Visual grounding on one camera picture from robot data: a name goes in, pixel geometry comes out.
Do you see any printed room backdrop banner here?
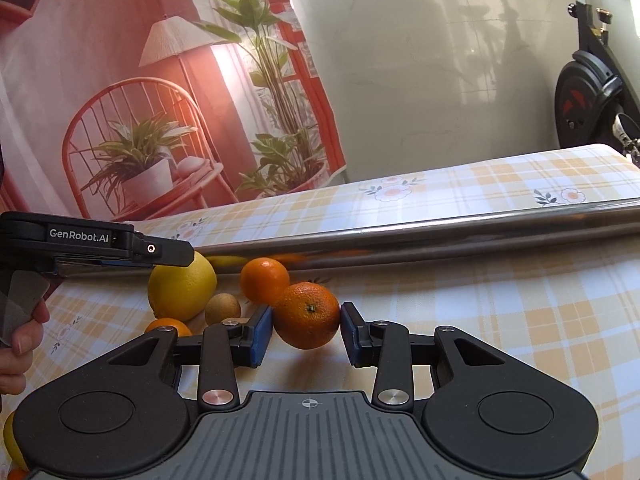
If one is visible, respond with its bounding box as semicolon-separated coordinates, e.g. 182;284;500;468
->
1;0;346;220

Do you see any black exercise bike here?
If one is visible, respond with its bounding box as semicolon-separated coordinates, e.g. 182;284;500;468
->
554;0;639;165

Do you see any person's left hand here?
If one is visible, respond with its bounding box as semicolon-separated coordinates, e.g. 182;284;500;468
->
0;300;50;396

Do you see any orange mandarin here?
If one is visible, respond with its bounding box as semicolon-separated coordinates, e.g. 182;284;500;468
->
272;282;340;350
6;468;29;480
240;258;291;306
144;318;192;337

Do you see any long metal pole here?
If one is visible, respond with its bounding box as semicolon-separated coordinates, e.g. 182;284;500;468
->
198;198;639;273

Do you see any large yellow lemon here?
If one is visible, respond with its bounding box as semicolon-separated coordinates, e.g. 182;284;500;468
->
148;252;217;322
3;412;29;471

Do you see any checkered floral tablecloth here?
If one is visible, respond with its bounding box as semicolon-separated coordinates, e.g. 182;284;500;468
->
25;144;639;479

